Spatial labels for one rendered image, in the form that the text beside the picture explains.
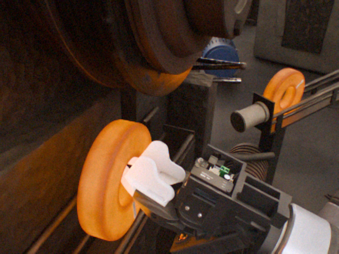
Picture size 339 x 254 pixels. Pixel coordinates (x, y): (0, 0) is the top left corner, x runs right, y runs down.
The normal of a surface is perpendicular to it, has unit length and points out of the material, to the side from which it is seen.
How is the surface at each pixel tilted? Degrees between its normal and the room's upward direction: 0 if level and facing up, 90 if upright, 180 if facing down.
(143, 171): 89
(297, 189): 0
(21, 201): 90
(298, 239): 40
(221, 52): 90
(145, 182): 89
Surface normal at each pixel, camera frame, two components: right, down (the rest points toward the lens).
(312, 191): 0.04, -0.86
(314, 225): 0.30, -0.76
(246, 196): -0.37, 0.46
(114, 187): 0.94, 0.18
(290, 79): 0.61, 0.43
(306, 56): -0.58, 0.40
